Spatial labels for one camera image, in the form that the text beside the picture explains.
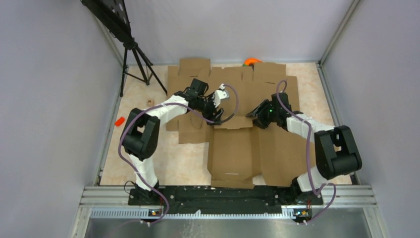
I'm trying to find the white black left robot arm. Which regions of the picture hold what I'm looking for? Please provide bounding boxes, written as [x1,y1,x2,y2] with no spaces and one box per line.
[118,78,229,205]

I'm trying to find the white slotted cable duct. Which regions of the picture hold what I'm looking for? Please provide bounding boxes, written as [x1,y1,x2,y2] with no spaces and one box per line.
[90,208,309,220]

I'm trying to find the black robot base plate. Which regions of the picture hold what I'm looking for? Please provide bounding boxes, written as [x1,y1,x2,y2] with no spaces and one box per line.
[128,185,323,215]

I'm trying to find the small wooden letter cube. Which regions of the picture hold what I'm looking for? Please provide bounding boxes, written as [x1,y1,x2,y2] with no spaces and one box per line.
[146,99,155,107]

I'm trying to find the black tripod music stand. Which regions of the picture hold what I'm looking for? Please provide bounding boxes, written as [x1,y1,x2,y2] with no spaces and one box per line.
[81,0,167,97]

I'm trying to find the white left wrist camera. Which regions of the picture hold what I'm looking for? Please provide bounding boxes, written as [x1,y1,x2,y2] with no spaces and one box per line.
[212,83,229,108]

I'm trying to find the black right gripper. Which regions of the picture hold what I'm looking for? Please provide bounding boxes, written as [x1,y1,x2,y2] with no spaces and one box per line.
[246,100,279,129]

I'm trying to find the flat cardboard sheet pile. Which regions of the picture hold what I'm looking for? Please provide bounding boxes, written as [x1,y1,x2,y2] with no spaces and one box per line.
[166,58,300,144]

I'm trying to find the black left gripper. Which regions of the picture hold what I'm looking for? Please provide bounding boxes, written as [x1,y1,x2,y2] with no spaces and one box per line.
[196,93,224,126]

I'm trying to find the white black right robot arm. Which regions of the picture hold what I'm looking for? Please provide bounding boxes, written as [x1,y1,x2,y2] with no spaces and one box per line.
[246,92,362,204]

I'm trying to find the brown cardboard box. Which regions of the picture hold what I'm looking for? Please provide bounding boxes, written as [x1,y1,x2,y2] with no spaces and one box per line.
[208,116,307,189]

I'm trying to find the small orange block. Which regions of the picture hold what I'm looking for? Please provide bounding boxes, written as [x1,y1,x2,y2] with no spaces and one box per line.
[114,117,125,126]

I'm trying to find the orange green toy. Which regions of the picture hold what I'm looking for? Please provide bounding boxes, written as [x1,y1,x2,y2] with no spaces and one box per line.
[242,58,263,67]

